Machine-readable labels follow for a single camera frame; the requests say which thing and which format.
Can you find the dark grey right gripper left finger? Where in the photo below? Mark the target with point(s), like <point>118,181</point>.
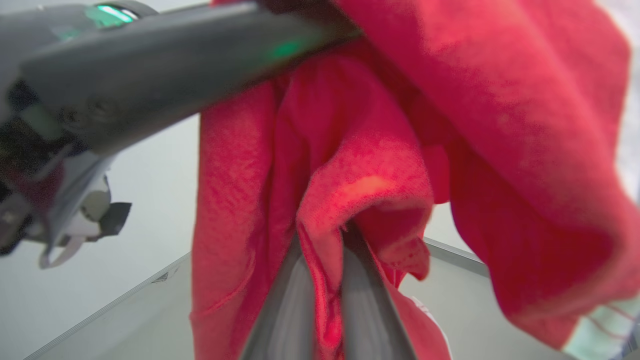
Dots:
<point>290,315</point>

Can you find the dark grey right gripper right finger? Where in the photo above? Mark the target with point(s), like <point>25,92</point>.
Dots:
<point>367,315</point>

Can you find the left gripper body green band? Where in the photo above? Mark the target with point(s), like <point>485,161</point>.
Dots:
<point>45,190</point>

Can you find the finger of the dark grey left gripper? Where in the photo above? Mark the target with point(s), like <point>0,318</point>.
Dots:
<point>165,70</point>

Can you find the red cloth garment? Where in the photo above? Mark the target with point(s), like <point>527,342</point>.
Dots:
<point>500,125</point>

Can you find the pale green striped cloth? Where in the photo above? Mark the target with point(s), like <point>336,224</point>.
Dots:
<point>607,330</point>

